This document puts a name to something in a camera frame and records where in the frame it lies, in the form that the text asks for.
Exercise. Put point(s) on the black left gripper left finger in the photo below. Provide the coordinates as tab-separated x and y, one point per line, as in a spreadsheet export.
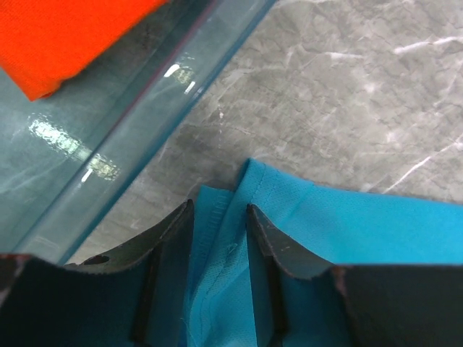
131	295

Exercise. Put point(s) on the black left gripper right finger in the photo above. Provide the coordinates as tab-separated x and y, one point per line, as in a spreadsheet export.
301	299

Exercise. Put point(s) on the teal t-shirt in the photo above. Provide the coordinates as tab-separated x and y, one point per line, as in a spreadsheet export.
338	225

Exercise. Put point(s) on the translucent blue plastic basin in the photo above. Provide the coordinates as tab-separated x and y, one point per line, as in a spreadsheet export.
66	160

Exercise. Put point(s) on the orange t-shirt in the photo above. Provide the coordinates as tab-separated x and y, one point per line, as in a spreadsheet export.
44	43

